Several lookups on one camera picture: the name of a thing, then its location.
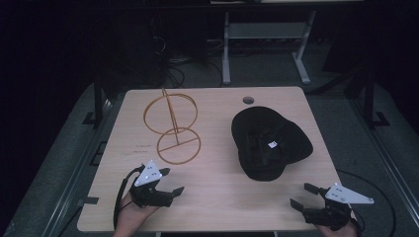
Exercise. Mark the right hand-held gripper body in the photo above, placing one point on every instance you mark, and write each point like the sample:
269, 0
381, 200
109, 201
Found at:
342, 196

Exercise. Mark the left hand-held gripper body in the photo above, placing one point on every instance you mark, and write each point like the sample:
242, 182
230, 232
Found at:
150, 173

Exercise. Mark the black cap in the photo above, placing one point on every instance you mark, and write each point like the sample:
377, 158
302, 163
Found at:
260, 131

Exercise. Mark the person's right hand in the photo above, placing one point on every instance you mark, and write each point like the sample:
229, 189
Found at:
336, 233

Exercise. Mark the person's left hand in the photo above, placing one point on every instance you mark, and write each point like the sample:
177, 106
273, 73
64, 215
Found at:
130, 217

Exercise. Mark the black metal stand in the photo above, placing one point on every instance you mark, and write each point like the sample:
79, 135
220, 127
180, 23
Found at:
369, 98
98, 98

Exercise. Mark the grey metal floor rail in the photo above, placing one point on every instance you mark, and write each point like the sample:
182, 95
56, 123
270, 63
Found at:
70, 184
392, 171

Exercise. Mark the white metal table frame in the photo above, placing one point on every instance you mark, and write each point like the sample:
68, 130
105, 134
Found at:
265, 30

